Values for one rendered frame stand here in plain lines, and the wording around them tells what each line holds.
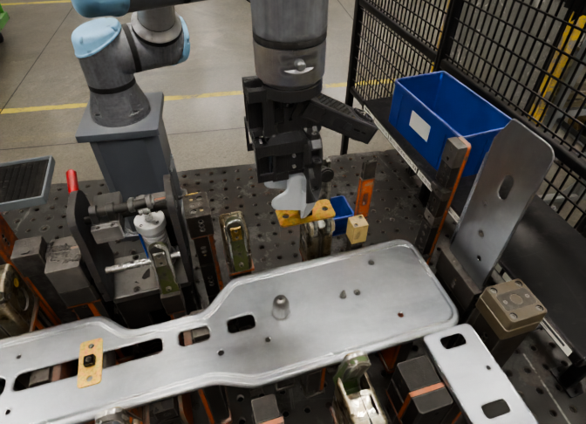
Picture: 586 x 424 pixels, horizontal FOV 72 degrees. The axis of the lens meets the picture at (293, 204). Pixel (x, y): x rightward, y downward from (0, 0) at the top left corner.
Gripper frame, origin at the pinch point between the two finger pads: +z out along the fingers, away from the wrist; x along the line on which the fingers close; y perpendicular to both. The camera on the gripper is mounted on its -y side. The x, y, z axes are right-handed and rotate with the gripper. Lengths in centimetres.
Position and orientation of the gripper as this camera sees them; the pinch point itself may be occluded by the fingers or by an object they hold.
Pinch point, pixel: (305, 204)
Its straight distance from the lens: 58.2
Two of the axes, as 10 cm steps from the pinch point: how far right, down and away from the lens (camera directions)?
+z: 0.0, 7.2, 6.9
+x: 2.7, 6.6, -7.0
